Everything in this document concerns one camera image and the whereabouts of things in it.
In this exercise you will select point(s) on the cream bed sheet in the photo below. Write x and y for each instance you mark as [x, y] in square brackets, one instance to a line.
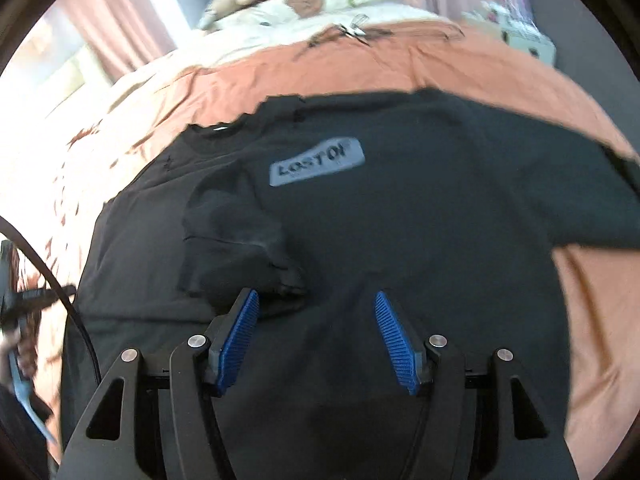
[280, 35]

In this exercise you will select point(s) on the beige plush toy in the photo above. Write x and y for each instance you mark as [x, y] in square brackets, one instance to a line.
[234, 1]

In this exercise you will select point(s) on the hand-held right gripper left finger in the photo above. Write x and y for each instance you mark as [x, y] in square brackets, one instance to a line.
[239, 340]

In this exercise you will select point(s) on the black printed sweatshirt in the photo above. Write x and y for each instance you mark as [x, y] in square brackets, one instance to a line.
[350, 210]

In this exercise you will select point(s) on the pale green drawer unit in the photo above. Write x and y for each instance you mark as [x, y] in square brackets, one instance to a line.
[522, 35]

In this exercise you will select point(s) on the person's left hand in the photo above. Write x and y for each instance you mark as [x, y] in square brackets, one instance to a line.
[24, 355]

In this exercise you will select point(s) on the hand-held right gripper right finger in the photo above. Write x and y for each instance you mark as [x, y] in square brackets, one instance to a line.
[397, 345]

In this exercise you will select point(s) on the orange-brown blanket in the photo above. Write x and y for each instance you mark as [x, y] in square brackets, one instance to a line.
[400, 70]

